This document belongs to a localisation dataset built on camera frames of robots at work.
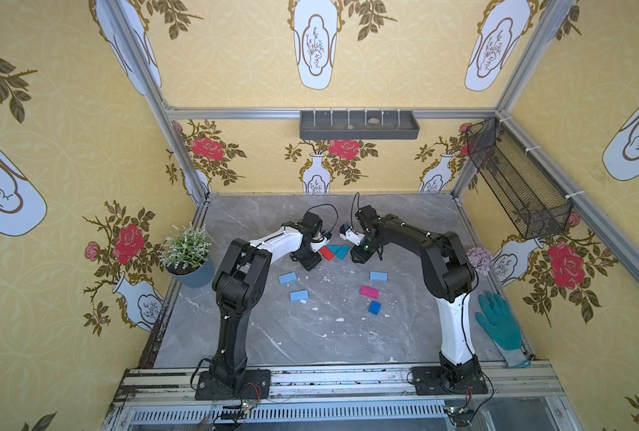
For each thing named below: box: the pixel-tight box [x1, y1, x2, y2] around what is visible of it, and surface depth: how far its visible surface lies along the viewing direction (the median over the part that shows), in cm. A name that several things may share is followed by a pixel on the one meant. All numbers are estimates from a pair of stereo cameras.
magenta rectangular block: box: [359, 285, 380, 300], surface depth 94 cm
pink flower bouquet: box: [465, 246, 493, 276], surface depth 91 cm
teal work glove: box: [475, 290, 531, 369], surface depth 86 cm
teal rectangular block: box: [335, 244, 351, 260], surface depth 102 cm
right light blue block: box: [369, 271, 388, 282], surface depth 97 cm
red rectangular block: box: [319, 246, 335, 262], surface depth 102 cm
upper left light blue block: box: [278, 271, 298, 285], surface depth 96 cm
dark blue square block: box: [367, 300, 383, 316], surface depth 89 cm
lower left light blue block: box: [289, 289, 310, 302], surface depth 92 cm
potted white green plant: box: [157, 221, 215, 289], surface depth 83 cm
